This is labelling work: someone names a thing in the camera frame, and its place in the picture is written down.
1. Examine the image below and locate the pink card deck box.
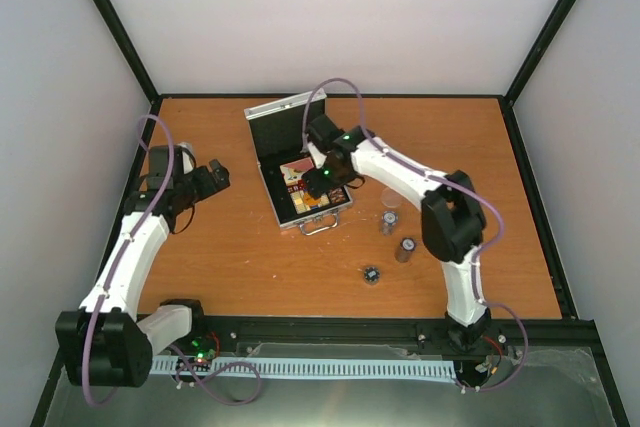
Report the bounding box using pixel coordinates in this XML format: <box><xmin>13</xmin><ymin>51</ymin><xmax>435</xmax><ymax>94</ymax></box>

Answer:
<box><xmin>280</xmin><ymin>157</ymin><xmax>315</xmax><ymax>186</ymax></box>

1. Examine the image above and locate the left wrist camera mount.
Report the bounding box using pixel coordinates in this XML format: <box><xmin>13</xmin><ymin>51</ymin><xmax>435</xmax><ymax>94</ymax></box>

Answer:
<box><xmin>178</xmin><ymin>142</ymin><xmax>197</xmax><ymax>174</ymax></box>

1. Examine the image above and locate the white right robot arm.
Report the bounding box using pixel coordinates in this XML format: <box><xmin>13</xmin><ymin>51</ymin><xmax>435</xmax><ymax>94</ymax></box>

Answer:
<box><xmin>302</xmin><ymin>114</ymin><xmax>491</xmax><ymax>353</ymax></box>

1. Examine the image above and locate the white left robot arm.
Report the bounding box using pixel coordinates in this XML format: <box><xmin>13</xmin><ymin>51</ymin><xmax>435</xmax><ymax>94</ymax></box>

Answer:
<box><xmin>55</xmin><ymin>143</ymin><xmax>230</xmax><ymax>390</ymax></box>

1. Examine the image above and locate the chip row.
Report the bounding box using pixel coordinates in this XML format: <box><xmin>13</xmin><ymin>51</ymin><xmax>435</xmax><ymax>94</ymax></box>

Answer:
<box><xmin>327</xmin><ymin>188</ymin><xmax>348</xmax><ymax>204</ymax></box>

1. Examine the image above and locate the right connector with wires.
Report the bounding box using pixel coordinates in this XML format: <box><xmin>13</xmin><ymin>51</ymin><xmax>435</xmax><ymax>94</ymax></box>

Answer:
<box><xmin>476</xmin><ymin>335</ymin><xmax>524</xmax><ymax>380</ymax></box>

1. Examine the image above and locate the left controller board with LED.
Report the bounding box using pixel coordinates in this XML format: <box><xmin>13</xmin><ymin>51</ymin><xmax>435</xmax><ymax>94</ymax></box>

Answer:
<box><xmin>190</xmin><ymin>332</ymin><xmax>221</xmax><ymax>364</ymax></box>

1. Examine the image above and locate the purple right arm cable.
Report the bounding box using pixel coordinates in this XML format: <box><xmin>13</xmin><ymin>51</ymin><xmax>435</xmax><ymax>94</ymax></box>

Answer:
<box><xmin>301</xmin><ymin>77</ymin><xmax>530</xmax><ymax>394</ymax></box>

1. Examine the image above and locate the tall poker chip stack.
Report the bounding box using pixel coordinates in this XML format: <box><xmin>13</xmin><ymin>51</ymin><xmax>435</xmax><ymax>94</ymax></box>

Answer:
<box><xmin>394</xmin><ymin>237</ymin><xmax>416</xmax><ymax>263</ymax></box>

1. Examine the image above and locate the aluminium poker set case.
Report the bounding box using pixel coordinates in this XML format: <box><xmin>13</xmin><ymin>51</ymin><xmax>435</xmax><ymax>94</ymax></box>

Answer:
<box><xmin>244</xmin><ymin>90</ymin><xmax>353</xmax><ymax>236</ymax></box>

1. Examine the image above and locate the light blue cable duct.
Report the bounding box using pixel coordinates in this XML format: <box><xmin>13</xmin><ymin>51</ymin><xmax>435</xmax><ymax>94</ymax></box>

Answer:
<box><xmin>150</xmin><ymin>355</ymin><xmax>455</xmax><ymax>383</ymax></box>

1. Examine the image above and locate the black aluminium frame rail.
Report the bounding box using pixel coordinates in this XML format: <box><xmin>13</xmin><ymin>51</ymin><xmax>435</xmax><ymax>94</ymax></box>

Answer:
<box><xmin>170</xmin><ymin>316</ymin><xmax>600</xmax><ymax>359</ymax></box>

